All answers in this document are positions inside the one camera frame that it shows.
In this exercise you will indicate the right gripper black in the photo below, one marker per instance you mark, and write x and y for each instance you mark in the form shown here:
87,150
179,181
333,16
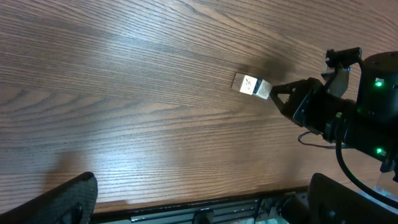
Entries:
307,104

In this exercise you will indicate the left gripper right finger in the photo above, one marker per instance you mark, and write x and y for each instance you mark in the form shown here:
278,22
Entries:
333,203

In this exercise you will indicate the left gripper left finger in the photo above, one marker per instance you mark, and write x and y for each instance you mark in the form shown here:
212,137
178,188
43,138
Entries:
72,202

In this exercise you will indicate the yellow block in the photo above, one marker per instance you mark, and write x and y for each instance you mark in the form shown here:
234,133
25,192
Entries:
244,83

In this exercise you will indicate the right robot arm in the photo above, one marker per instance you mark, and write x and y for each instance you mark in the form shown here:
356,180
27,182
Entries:
359,98

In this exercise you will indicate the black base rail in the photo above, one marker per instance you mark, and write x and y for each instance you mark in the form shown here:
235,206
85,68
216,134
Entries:
263,207

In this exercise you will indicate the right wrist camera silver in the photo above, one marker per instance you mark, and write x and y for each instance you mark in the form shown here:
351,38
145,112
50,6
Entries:
337,69

